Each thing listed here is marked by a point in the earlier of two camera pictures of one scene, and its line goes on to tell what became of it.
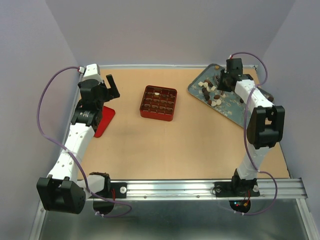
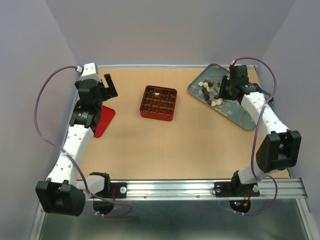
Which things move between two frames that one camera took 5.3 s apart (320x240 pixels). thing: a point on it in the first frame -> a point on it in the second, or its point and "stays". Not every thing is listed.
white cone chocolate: x=206 y=85 stays
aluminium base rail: x=205 y=189 stays
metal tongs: x=217 y=80 -> x=217 y=89
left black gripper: x=111 y=93 stays
